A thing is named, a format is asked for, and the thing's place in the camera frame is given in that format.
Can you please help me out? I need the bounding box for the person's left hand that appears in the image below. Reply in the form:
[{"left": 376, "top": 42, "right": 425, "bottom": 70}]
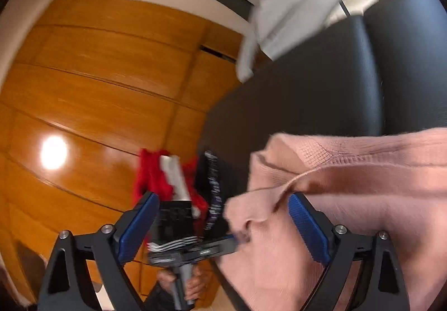
[{"left": 157, "top": 265, "right": 208, "bottom": 300}]

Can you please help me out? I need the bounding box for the folded red white clothes stack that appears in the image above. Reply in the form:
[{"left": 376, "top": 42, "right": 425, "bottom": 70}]
[{"left": 133, "top": 149, "right": 227, "bottom": 239}]

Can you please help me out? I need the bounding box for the white printed pillow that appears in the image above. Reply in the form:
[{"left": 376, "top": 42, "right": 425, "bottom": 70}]
[{"left": 325, "top": 0, "right": 379, "bottom": 27}]

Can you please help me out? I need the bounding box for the pink knit sweater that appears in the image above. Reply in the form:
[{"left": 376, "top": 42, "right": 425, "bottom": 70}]
[{"left": 219, "top": 128, "right": 446, "bottom": 310}]

